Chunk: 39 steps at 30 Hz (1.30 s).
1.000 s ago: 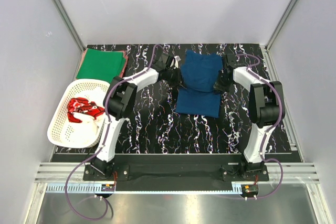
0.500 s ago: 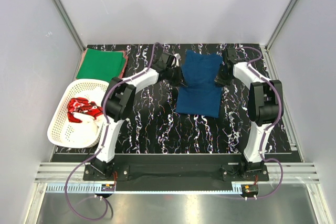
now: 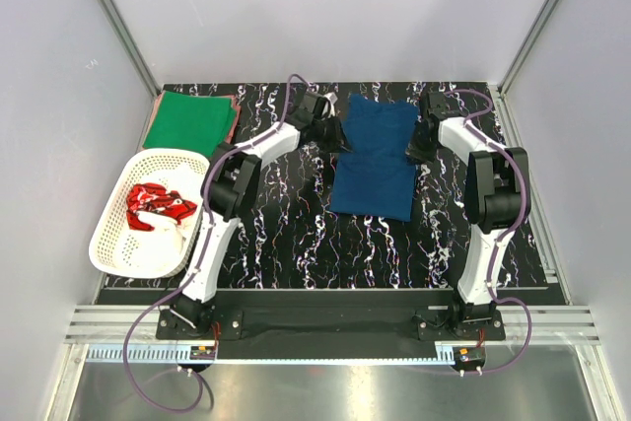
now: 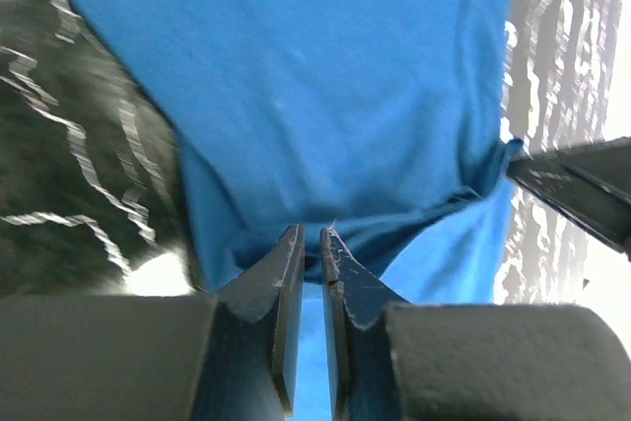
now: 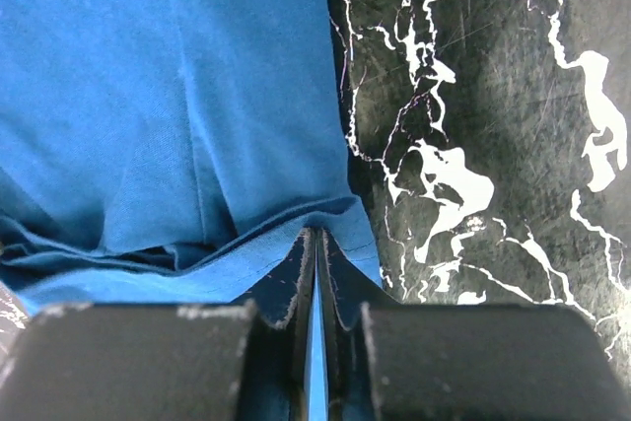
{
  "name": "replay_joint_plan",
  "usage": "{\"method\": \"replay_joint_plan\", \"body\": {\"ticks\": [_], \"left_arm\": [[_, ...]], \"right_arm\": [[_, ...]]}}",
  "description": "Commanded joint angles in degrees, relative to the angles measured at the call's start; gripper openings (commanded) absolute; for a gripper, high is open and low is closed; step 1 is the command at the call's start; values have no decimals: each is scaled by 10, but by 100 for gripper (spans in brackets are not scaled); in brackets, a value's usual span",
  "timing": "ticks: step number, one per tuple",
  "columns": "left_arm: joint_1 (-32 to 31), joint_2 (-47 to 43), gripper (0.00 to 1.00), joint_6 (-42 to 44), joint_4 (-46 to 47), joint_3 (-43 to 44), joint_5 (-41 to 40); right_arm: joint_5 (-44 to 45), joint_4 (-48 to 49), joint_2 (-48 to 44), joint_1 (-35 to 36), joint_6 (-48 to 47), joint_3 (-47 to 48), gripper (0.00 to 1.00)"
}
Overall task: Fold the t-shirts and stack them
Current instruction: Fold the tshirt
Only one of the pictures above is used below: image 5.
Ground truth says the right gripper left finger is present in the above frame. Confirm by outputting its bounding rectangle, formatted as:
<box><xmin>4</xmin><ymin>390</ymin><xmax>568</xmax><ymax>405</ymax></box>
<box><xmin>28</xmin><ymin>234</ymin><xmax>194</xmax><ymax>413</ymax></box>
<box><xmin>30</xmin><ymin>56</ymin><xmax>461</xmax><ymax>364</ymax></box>
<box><xmin>1</xmin><ymin>229</ymin><xmax>316</xmax><ymax>420</ymax></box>

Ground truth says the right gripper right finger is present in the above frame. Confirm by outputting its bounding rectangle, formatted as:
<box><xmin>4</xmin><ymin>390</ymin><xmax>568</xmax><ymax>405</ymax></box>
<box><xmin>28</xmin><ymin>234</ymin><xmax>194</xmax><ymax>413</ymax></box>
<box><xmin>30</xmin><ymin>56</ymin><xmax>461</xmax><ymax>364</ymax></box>
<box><xmin>316</xmin><ymin>231</ymin><xmax>630</xmax><ymax>420</ymax></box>

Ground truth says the blue t shirt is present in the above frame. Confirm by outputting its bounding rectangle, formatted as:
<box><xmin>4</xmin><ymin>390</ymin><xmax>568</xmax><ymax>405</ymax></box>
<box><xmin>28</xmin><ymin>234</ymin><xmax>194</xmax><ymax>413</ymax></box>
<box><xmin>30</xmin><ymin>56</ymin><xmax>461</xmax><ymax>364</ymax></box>
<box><xmin>0</xmin><ymin>0</ymin><xmax>384</xmax><ymax>316</ymax></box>

